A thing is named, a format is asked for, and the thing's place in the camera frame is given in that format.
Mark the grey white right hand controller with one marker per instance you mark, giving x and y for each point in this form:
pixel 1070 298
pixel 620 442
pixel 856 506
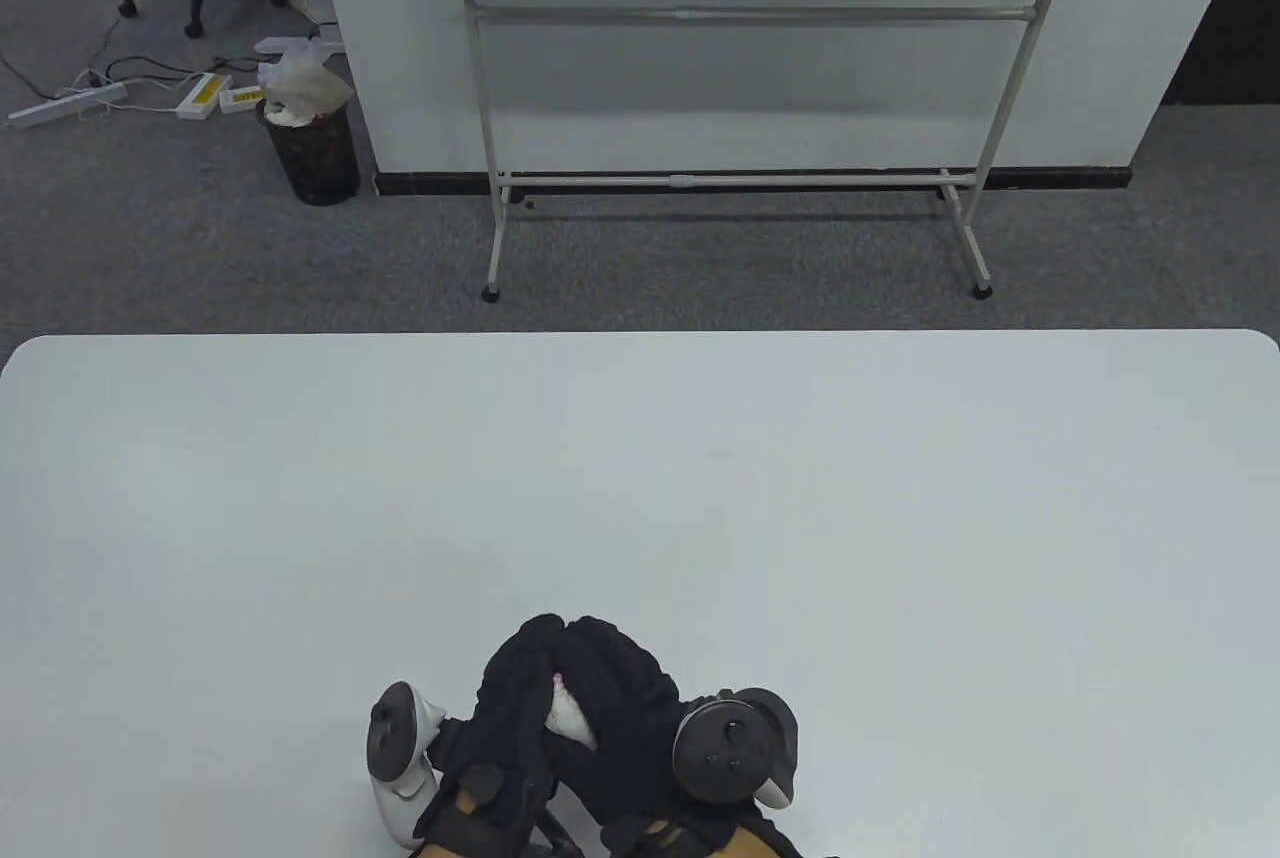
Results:
pixel 725 748

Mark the person's right hand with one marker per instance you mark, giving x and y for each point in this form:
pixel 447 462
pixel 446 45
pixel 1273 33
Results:
pixel 630 698

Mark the person's right forearm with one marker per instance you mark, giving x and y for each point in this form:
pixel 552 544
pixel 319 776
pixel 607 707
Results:
pixel 745 843

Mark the white dish cloth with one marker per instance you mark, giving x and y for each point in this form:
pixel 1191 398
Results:
pixel 568 718

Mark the black mesh waste bin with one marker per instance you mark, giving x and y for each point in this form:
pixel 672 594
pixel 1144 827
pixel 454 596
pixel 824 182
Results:
pixel 318 158

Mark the person's left hand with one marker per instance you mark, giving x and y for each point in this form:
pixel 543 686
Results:
pixel 510 708

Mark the grey white hand controller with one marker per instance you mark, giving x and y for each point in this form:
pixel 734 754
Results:
pixel 395 728
pixel 725 748

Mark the person's left forearm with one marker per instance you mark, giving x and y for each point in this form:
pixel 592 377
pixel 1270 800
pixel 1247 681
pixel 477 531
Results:
pixel 460 806

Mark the small white yellow box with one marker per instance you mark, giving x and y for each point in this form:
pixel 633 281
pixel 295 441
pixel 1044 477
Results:
pixel 243 100

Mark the large white yellow box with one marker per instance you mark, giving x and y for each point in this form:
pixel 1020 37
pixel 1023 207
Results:
pixel 203 95

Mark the grey white left hand controller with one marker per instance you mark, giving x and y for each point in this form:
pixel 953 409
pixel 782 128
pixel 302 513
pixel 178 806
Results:
pixel 395 728

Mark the clear plastic bin bag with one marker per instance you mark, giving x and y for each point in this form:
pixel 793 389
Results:
pixel 300 83

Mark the white power strip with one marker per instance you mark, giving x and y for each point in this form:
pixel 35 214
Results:
pixel 70 103

